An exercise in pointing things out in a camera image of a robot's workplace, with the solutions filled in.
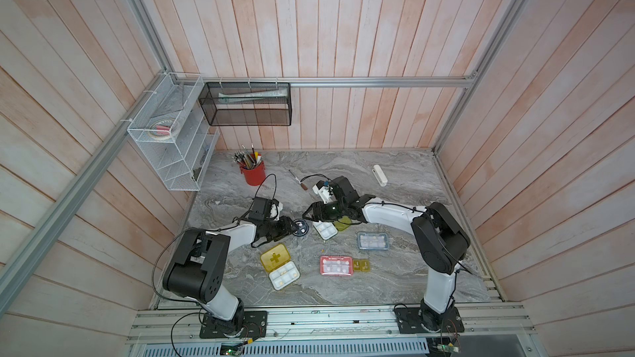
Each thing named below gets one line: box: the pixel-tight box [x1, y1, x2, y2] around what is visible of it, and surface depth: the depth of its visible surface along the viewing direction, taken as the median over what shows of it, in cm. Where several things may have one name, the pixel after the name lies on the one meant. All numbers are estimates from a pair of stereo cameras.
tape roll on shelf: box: [148, 119, 174, 141], surface depth 75 cm
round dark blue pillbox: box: [292, 218, 310, 238], surface depth 95 cm
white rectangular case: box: [372, 163, 388, 187], surface depth 109 cm
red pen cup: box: [239, 160, 267, 186], surface depth 109 cm
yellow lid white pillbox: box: [260, 243, 301, 291], surface depth 86 cm
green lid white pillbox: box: [313, 215, 353, 241], surface depth 95 cm
